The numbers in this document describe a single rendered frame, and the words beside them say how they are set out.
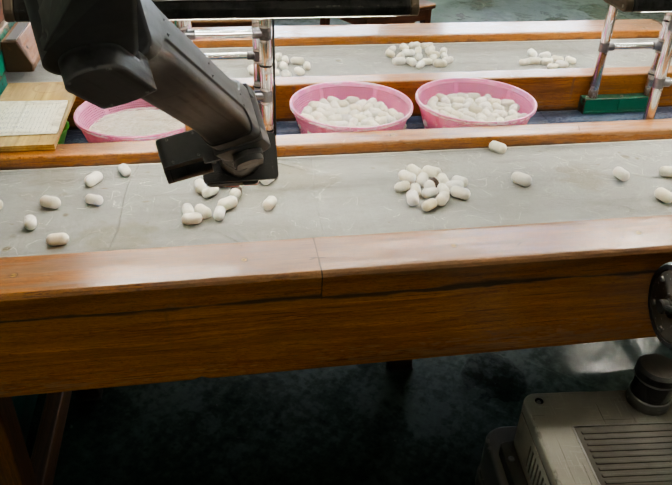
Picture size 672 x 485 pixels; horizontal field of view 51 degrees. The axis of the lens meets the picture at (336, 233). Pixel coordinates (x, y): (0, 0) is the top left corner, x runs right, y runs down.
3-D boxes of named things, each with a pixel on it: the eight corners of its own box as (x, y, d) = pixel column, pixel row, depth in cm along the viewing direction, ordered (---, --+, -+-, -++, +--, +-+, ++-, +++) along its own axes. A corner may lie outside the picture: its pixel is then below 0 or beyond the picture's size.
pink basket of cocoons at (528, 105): (549, 160, 152) (557, 119, 147) (429, 166, 148) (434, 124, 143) (504, 112, 174) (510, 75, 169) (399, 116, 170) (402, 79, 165)
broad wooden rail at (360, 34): (659, 89, 219) (676, 29, 209) (48, 110, 191) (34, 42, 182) (639, 75, 229) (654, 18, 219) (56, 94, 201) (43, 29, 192)
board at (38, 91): (55, 150, 129) (54, 144, 129) (-32, 153, 127) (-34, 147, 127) (80, 86, 157) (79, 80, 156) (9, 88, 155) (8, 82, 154)
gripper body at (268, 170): (200, 139, 97) (197, 124, 90) (274, 135, 99) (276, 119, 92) (204, 185, 97) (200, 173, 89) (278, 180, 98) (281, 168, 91)
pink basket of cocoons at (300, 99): (433, 154, 153) (438, 113, 148) (327, 181, 141) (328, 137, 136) (367, 111, 172) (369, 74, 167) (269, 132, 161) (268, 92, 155)
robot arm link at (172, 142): (265, 155, 79) (243, 84, 80) (164, 183, 77) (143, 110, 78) (262, 177, 91) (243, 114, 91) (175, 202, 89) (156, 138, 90)
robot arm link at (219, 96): (128, 56, 40) (78, -116, 41) (38, 89, 41) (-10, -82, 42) (280, 164, 83) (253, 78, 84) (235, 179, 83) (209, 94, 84)
